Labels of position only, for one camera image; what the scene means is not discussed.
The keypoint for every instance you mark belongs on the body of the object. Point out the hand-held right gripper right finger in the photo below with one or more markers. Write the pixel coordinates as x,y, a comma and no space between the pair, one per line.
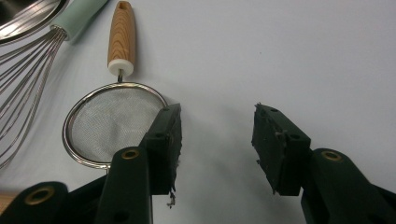
336,186

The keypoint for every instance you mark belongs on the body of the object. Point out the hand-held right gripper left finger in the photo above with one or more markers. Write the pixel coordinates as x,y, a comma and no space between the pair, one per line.
127,186

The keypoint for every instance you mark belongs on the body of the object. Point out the steel utensil rack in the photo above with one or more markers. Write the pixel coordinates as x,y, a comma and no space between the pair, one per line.
18,15

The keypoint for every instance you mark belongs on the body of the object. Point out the wooden table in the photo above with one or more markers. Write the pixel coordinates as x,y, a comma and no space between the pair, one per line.
4,202

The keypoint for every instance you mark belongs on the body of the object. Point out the white table mat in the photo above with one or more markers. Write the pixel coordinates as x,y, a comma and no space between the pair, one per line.
249,46

